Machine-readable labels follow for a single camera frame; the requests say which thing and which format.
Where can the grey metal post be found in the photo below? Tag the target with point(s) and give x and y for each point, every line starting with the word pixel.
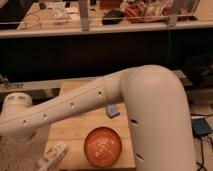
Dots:
pixel 83 9

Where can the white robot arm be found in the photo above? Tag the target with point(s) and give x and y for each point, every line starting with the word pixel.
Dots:
pixel 157 108

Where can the black bag on bench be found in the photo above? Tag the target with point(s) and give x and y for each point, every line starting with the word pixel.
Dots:
pixel 112 17

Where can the wooden table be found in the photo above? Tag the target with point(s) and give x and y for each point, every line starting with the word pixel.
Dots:
pixel 73 132

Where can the red tool on bench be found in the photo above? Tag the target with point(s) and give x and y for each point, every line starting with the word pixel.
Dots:
pixel 135 13

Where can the blue sponge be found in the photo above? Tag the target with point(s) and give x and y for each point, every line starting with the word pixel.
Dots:
pixel 112 111

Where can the orange ribbed bowl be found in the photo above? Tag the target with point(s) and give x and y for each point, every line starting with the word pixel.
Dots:
pixel 102 147

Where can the black crate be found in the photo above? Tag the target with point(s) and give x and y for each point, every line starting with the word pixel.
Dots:
pixel 199 70

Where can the blue box on floor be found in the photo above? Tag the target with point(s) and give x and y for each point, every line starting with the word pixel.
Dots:
pixel 201 127

